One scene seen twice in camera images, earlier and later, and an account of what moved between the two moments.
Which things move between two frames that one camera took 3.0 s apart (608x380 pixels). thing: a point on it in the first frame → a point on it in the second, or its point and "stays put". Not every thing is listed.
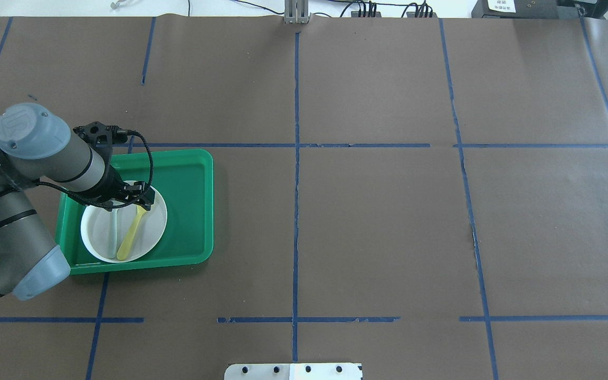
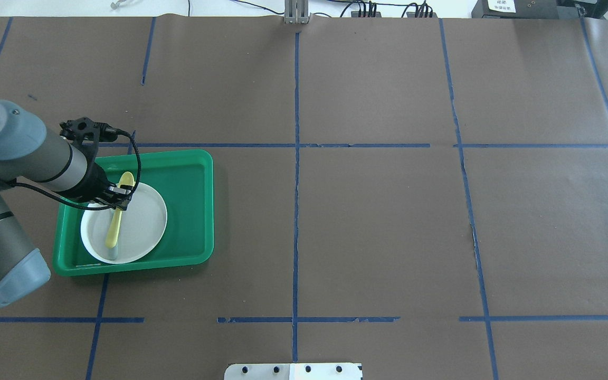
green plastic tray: [184, 178] stays put
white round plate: [95, 231] stays put
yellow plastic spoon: [123, 249] → [125, 178]
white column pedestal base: [293, 371] stays put
